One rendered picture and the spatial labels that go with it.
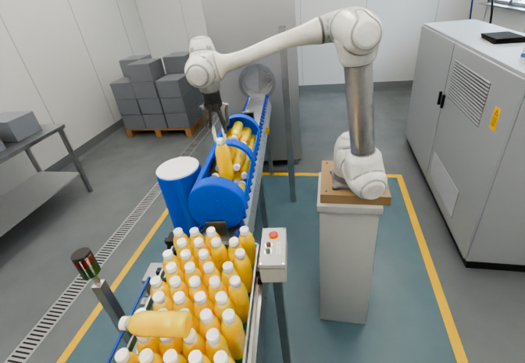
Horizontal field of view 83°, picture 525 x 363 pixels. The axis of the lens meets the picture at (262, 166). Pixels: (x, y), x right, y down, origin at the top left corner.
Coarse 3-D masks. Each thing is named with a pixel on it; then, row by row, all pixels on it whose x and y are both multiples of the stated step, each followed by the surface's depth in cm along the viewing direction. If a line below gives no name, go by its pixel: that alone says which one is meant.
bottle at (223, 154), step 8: (216, 144) 137; (224, 144) 138; (216, 152) 138; (224, 152) 137; (216, 160) 140; (224, 160) 138; (224, 168) 140; (232, 168) 143; (224, 176) 142; (232, 176) 144
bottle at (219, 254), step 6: (222, 246) 124; (210, 252) 125; (216, 252) 123; (222, 252) 123; (216, 258) 123; (222, 258) 124; (228, 258) 128; (216, 264) 125; (222, 264) 125; (222, 270) 127
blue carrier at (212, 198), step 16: (256, 128) 209; (240, 144) 173; (256, 144) 194; (208, 160) 161; (208, 176) 177; (192, 192) 140; (208, 192) 140; (224, 192) 138; (240, 192) 142; (192, 208) 145; (208, 208) 145; (224, 208) 144; (240, 208) 143
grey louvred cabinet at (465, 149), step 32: (448, 32) 272; (480, 32) 257; (512, 32) 244; (416, 64) 348; (448, 64) 254; (480, 64) 200; (512, 64) 173; (416, 96) 347; (448, 96) 251; (480, 96) 198; (512, 96) 164; (416, 128) 345; (448, 128) 252; (480, 128) 199; (512, 128) 167; (416, 160) 357; (448, 160) 251; (480, 160) 198; (512, 160) 176; (448, 192) 249; (480, 192) 198; (512, 192) 187; (448, 224) 250; (480, 224) 203; (512, 224) 198; (480, 256) 217; (512, 256) 212
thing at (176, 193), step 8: (200, 168) 197; (192, 176) 188; (160, 184) 189; (168, 184) 185; (176, 184) 184; (184, 184) 186; (192, 184) 190; (168, 192) 189; (176, 192) 187; (184, 192) 189; (168, 200) 193; (176, 200) 191; (184, 200) 191; (168, 208) 200; (176, 208) 195; (184, 208) 194; (176, 216) 199; (184, 216) 198; (176, 224) 204; (184, 224) 201; (192, 224) 202; (200, 224) 205; (184, 232) 205
